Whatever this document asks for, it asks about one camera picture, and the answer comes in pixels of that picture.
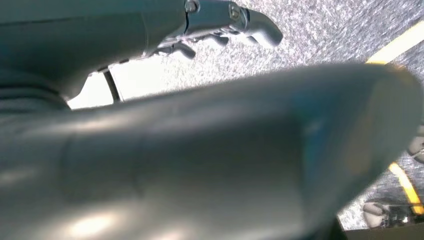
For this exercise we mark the dark robot wheeled base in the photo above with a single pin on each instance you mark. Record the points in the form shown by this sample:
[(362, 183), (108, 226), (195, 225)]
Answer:
[(374, 213)]

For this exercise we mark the yellow floor tape square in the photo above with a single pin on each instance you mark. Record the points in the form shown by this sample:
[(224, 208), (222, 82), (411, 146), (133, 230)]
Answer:
[(397, 44)]

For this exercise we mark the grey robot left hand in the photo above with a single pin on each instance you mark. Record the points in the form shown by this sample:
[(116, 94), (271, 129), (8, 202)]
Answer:
[(82, 30)]

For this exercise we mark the grey robot lower body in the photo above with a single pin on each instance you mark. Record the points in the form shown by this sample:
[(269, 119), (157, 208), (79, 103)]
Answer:
[(198, 149)]

